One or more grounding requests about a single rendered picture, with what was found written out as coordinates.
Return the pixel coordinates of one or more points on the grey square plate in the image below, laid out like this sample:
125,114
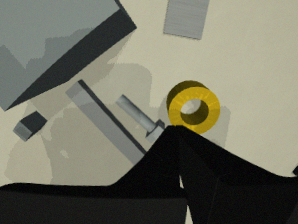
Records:
186,18

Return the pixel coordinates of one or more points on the grey flat bar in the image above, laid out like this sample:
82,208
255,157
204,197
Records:
105,121

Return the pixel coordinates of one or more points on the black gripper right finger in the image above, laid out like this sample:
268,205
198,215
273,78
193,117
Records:
223,188

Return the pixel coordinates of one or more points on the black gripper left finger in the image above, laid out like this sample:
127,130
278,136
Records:
149,193

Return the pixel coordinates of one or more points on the large grey block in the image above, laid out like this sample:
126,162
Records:
45,43

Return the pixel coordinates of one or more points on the yellow round nut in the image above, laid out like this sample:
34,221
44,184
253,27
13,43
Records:
201,120

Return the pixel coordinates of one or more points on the small dark grey block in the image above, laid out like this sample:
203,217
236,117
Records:
29,125

